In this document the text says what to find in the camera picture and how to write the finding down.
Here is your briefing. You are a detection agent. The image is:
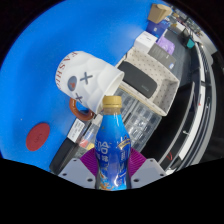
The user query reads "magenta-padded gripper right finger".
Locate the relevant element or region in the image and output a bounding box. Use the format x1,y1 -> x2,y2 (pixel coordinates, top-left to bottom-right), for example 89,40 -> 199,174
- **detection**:
127,147 -> 168,190

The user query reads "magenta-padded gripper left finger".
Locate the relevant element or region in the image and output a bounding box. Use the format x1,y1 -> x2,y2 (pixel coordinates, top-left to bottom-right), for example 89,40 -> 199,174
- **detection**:
58,147 -> 98,190

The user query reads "blue drink bottle gold cap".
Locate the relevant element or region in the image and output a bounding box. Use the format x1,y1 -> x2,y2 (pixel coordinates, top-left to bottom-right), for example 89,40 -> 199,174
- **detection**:
94,95 -> 133,191

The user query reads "flat black case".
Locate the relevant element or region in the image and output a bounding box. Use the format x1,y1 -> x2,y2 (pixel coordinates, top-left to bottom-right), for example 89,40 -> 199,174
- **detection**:
49,138 -> 81,176

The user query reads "black box with white label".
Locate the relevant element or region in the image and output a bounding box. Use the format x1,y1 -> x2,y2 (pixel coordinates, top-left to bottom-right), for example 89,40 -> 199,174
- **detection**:
66,118 -> 93,144

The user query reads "grey small-parts drawer cabinet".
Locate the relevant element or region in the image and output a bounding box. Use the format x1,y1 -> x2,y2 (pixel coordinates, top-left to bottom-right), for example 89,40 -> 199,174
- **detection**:
114,87 -> 139,116
124,99 -> 162,153

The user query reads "flat round red coaster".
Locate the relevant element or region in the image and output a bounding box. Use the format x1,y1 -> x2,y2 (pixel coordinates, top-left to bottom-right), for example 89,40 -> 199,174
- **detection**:
25,122 -> 51,152

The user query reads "black rectangular device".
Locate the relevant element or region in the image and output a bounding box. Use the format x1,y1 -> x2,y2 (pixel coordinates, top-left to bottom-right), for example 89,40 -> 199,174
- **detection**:
117,60 -> 158,99

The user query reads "dark grey box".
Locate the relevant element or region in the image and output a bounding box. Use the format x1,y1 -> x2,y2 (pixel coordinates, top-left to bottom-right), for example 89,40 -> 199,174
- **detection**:
147,44 -> 178,70

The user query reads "purple box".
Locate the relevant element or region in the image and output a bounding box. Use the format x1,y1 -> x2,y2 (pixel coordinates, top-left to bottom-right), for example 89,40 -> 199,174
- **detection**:
156,34 -> 177,56

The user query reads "teal object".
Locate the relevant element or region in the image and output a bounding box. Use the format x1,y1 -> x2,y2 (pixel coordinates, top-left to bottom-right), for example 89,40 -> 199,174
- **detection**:
185,37 -> 195,49

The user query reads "blue box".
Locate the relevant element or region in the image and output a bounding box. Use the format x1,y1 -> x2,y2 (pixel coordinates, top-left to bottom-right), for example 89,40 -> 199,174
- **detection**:
146,19 -> 171,38

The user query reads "black wall shelf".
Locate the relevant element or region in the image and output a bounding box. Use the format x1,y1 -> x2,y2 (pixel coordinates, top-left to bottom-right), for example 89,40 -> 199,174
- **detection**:
156,43 -> 219,173

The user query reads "white mug brown handle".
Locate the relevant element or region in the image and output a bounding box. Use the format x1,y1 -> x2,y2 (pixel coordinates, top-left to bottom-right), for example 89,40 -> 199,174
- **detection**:
54,50 -> 125,122

